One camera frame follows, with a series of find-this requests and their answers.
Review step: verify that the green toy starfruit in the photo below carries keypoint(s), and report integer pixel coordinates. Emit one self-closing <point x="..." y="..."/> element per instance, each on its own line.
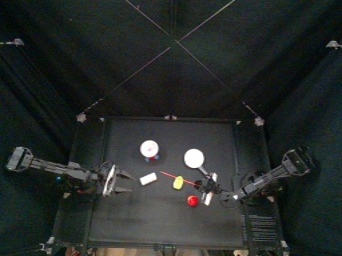
<point x="177" y="182"/>

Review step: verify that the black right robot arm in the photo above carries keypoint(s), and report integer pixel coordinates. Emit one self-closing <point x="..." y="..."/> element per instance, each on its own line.
<point x="267" y="178"/>

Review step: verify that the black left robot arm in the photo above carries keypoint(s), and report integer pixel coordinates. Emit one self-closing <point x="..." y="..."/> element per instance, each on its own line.
<point x="48" y="165"/>

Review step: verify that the red toy tomato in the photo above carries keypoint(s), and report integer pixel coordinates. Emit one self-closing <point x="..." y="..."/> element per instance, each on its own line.
<point x="192" y="200"/>

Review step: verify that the white rectangular block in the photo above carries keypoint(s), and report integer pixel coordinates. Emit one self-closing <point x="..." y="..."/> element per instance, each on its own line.
<point x="147" y="179"/>

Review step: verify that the white round toy red blue base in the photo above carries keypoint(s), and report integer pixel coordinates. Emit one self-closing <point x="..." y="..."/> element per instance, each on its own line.
<point x="148" y="148"/>

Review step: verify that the grey metal frame bracket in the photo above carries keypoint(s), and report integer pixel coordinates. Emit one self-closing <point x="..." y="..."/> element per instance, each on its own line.
<point x="80" y="117"/>
<point x="259" y="121"/>
<point x="169" y="117"/>
<point x="16" y="42"/>
<point x="332" y="44"/>

